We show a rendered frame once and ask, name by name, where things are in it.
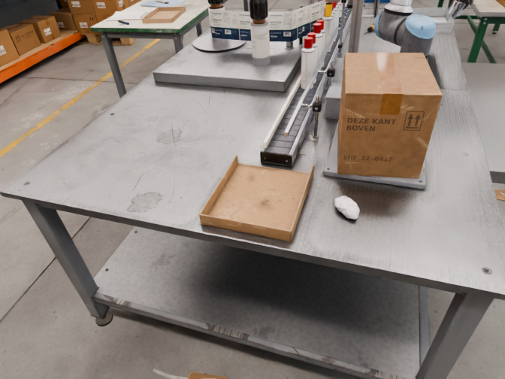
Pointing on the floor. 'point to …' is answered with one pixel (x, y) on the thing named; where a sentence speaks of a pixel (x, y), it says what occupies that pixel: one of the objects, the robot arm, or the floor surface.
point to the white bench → (152, 31)
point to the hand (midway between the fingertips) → (449, 17)
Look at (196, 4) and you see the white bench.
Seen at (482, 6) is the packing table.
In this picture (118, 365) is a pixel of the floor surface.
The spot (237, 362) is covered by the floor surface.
